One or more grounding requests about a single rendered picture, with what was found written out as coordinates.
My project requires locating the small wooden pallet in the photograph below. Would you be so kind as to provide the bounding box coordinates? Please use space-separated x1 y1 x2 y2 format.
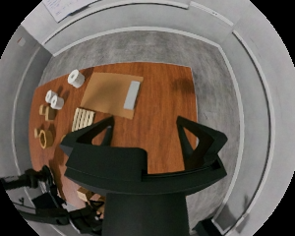
72 108 95 132

